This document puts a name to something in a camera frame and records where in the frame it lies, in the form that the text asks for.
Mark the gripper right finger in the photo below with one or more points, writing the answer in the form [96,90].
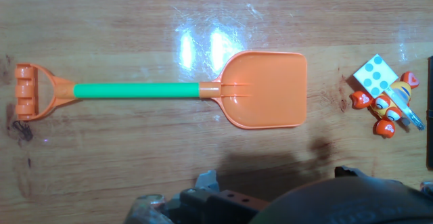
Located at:
[346,172]

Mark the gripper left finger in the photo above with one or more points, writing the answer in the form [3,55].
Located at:
[208,182]

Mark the orange yellow crab toy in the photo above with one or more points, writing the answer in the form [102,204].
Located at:
[385,110]

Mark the clear plastic strip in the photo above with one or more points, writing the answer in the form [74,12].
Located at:
[411,114]

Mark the black box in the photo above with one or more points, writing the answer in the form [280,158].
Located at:
[430,115]

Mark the white dice with blue dots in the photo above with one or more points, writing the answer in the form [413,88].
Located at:
[373,75]

